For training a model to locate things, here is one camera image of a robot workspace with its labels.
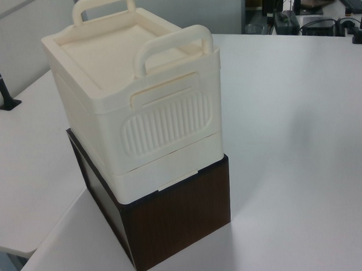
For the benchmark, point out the cream plastic cabinet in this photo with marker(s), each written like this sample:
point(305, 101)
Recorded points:
point(106, 94)

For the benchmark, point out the dark brown wooden drawer box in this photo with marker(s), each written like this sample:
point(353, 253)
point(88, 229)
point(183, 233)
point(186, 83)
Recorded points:
point(176, 220)

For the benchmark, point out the small black box device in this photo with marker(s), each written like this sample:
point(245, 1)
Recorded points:
point(286, 22)

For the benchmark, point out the black computer tower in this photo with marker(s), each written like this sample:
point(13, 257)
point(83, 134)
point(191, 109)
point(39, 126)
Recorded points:
point(271, 0)

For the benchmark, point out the wide black box device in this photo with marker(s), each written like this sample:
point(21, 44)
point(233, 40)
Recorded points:
point(322, 27)

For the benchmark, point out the brown wooden board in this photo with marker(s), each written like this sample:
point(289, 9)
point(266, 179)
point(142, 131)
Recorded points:
point(315, 3)

